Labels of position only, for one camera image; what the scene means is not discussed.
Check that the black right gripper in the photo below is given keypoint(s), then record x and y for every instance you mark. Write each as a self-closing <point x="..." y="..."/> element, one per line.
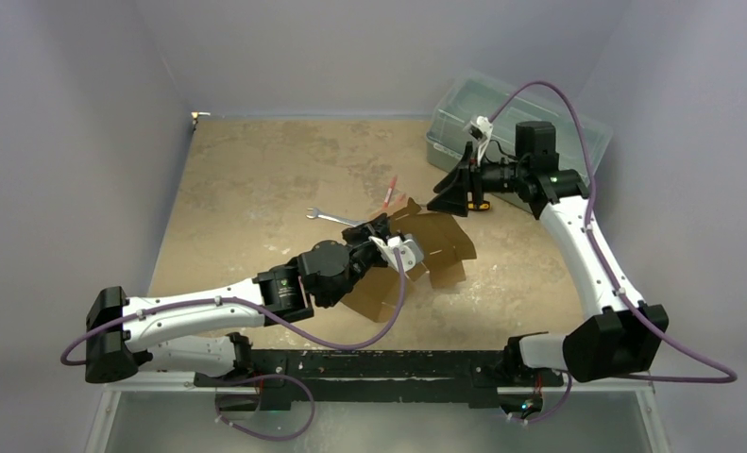
<point x="470" y="181"/>

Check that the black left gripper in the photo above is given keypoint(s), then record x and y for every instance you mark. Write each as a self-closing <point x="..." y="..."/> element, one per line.
<point x="380" y="226"/>

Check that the brown cardboard box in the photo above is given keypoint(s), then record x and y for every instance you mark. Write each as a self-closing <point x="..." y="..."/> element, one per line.
<point x="445" y="247"/>

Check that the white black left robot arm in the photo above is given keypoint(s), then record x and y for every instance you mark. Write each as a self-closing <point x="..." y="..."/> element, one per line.
<point x="129" y="334"/>

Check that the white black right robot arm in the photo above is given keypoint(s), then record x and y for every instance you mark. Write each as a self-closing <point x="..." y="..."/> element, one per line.
<point x="617" y="337"/>

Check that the clear plastic storage box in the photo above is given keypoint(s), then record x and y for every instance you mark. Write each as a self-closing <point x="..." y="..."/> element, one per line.
<point x="559" y="149"/>

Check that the yellow black screwdriver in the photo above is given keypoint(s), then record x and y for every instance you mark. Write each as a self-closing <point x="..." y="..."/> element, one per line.
<point x="484" y="206"/>

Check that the red pen with white label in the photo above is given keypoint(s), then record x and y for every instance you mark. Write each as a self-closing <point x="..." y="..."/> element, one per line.
<point x="389" y="192"/>

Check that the silver open-end wrench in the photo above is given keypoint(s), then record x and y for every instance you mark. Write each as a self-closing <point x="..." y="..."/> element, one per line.
<point x="315" y="213"/>

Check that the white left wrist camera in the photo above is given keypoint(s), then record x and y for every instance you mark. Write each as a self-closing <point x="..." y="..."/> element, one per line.
<point x="400" y="252"/>

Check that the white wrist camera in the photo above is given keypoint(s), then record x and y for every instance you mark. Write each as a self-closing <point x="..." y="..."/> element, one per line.
<point x="400" y="252"/>
<point x="480" y="129"/>

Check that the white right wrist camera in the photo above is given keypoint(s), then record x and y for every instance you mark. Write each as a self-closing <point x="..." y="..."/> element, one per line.
<point x="480" y="129"/>

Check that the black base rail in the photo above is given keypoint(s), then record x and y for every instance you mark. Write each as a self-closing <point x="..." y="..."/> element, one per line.
<point x="481" y="379"/>

